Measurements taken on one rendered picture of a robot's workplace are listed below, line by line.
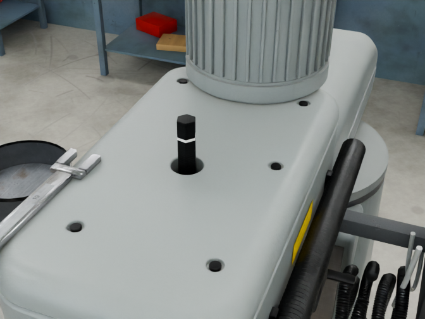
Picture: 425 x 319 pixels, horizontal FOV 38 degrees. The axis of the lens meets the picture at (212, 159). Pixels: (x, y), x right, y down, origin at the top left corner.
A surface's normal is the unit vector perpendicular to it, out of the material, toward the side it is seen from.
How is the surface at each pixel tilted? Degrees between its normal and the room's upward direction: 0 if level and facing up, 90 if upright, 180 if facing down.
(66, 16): 90
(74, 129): 0
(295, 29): 90
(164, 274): 0
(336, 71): 4
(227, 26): 90
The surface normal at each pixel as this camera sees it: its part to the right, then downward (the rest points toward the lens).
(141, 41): 0.00, -0.82
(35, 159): -0.04, 0.51
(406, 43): -0.36, 0.53
